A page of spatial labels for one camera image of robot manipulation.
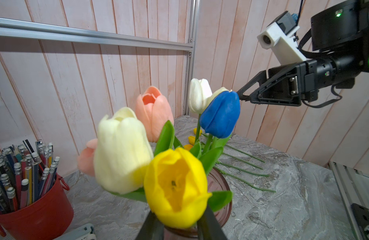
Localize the blue tulip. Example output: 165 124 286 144
199 91 240 139

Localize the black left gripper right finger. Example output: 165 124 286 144
197 206 227 240

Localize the white tulip tall right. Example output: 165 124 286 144
188 79 212 114

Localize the pink tulip rear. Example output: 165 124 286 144
77 139 98 177

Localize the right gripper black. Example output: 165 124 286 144
237 60 318 107

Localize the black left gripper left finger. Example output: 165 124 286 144
135 212 164 240

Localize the white and blue stapler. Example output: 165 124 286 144
54 223 97 240

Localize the dark red ribbed glass vase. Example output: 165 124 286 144
163 168 232 240

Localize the pink tulip front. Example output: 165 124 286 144
135 86 174 143

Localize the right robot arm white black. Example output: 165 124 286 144
237 1 369 107

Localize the cream white tulip near pink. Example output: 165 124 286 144
93 107 153 195

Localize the bundle of pencils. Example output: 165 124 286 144
0 140 60 214

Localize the red metal pencil bucket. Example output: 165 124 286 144
0 176 74 240

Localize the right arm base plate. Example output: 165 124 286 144
351 203 369 240

